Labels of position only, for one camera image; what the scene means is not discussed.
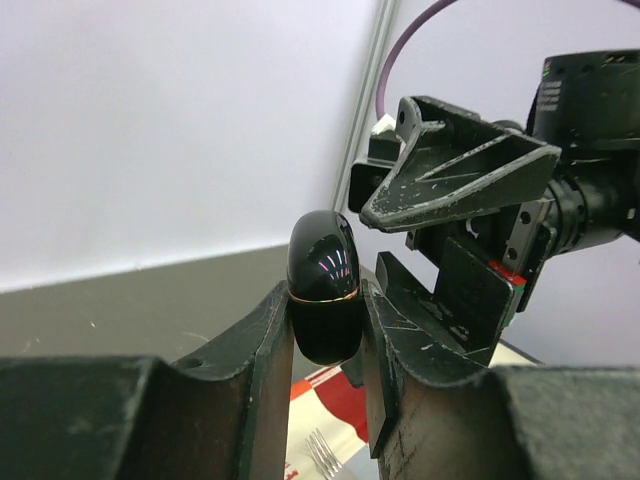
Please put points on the black oval earbud case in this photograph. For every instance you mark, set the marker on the black oval earbud case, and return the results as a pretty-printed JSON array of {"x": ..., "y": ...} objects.
[{"x": 325, "y": 289}]

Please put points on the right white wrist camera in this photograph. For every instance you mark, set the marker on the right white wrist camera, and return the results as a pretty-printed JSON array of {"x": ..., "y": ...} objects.
[{"x": 367, "y": 172}]

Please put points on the colourful patterned placemat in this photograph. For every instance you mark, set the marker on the colourful patterned placemat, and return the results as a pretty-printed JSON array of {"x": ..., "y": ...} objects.
[{"x": 325, "y": 401}]

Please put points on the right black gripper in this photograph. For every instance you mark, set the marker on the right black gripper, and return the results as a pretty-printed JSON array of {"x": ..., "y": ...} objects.
[{"x": 454, "y": 165}]

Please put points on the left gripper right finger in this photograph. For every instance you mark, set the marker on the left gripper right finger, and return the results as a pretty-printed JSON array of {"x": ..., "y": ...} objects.
[{"x": 434, "y": 414}]

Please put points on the pink handled fork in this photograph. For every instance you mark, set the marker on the pink handled fork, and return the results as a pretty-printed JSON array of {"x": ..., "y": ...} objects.
[{"x": 325, "y": 460}]

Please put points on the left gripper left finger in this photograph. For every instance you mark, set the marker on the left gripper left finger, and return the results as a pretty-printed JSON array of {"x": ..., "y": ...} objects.
[{"x": 220, "y": 412}]

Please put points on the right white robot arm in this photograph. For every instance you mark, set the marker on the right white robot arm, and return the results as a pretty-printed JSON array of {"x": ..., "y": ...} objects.
[{"x": 587, "y": 104}]

